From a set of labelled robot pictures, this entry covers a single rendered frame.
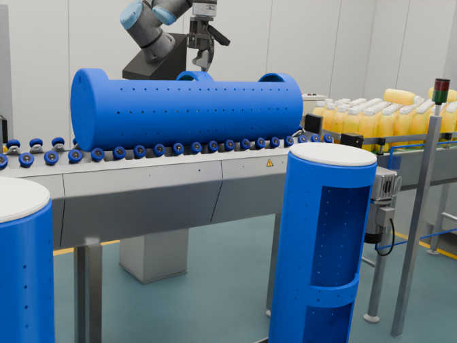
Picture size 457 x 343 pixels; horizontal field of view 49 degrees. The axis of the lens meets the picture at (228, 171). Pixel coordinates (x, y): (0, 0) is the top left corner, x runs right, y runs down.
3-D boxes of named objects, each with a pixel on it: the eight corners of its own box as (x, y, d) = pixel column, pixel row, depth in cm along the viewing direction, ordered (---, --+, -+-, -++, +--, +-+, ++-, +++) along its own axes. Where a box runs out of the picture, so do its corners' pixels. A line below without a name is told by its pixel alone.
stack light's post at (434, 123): (390, 334, 250) (429, 115, 221) (395, 332, 252) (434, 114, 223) (396, 338, 247) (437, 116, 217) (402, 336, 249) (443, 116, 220)
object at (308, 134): (301, 139, 236) (305, 112, 233) (305, 139, 237) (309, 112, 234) (316, 143, 228) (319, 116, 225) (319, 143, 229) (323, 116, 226)
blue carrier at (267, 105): (68, 135, 187) (71, 58, 176) (258, 126, 234) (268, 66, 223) (92, 165, 165) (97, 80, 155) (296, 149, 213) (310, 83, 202)
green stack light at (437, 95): (428, 101, 219) (430, 89, 218) (436, 101, 223) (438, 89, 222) (441, 103, 214) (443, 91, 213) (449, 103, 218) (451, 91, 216)
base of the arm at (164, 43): (141, 60, 272) (129, 46, 266) (164, 36, 275) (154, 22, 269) (156, 66, 258) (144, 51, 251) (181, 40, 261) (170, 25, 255)
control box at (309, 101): (283, 113, 264) (285, 93, 261) (312, 111, 274) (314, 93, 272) (296, 116, 256) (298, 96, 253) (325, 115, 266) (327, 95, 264)
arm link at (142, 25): (133, 43, 266) (112, 16, 255) (157, 21, 267) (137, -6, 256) (143, 49, 254) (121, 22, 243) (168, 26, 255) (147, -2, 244)
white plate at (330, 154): (275, 150, 158) (274, 154, 158) (360, 167, 144) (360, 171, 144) (310, 139, 181) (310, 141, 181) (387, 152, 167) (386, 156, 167)
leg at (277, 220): (263, 313, 260) (275, 198, 243) (272, 310, 263) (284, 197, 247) (270, 318, 255) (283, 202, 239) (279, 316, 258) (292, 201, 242)
